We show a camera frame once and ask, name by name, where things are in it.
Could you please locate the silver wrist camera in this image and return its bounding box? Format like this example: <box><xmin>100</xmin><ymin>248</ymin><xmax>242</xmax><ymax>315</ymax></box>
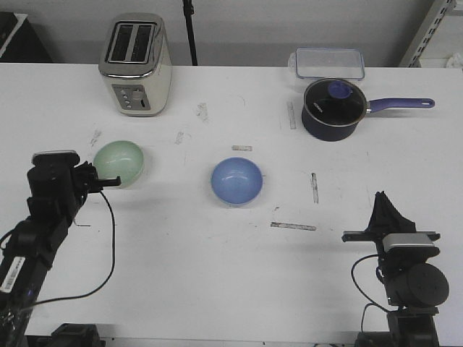
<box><xmin>31</xmin><ymin>150</ymin><xmax>80</xmax><ymax>166</ymax></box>

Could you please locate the black tripod pole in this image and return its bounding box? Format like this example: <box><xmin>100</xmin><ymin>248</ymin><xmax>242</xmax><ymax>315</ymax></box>
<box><xmin>182</xmin><ymin>0</ymin><xmax>198</xmax><ymax>66</ymax></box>

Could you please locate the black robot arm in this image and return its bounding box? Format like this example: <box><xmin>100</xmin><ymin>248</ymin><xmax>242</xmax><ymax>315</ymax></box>
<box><xmin>1</xmin><ymin>151</ymin><xmax>96</xmax><ymax>346</ymax></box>
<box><xmin>94</xmin><ymin>174</ymin><xmax>449</xmax><ymax>342</ymax></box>

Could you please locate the dark blue saucepan with lid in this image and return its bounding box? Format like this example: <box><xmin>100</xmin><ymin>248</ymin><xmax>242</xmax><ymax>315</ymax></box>
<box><xmin>301</xmin><ymin>78</ymin><xmax>436</xmax><ymax>142</ymax></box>

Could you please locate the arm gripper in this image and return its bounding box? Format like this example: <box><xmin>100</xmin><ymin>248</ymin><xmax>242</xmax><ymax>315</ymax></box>
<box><xmin>27</xmin><ymin>158</ymin><xmax>121</xmax><ymax>217</ymax></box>
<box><xmin>341</xmin><ymin>192</ymin><xmax>441</xmax><ymax>267</ymax></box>

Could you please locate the cream two-slot toaster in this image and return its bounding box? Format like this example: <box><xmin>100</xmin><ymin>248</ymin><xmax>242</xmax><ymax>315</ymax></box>
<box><xmin>98</xmin><ymin>12</ymin><xmax>172</xmax><ymax>117</ymax></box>

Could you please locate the grey metal shelf upright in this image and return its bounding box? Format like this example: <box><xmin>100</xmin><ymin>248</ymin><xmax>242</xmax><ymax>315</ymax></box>
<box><xmin>398</xmin><ymin>0</ymin><xmax>457</xmax><ymax>68</ymax></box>

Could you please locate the black camera cable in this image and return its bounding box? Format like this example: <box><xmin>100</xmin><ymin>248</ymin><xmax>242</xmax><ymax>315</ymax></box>
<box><xmin>351</xmin><ymin>252</ymin><xmax>391</xmax><ymax>333</ymax></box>
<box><xmin>21</xmin><ymin>191</ymin><xmax>117</xmax><ymax>308</ymax></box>

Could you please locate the clear plastic food container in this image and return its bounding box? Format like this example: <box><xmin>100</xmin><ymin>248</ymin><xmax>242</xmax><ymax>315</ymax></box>
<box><xmin>288</xmin><ymin>47</ymin><xmax>365</xmax><ymax>80</ymax></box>

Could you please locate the blue bowl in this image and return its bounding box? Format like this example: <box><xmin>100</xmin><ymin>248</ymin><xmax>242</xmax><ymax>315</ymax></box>
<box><xmin>211</xmin><ymin>157</ymin><xmax>263</xmax><ymax>206</ymax></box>

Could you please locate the light green bowl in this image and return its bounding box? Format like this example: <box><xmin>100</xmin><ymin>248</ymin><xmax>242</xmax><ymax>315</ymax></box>
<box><xmin>93</xmin><ymin>140</ymin><xmax>145</xmax><ymax>188</ymax></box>

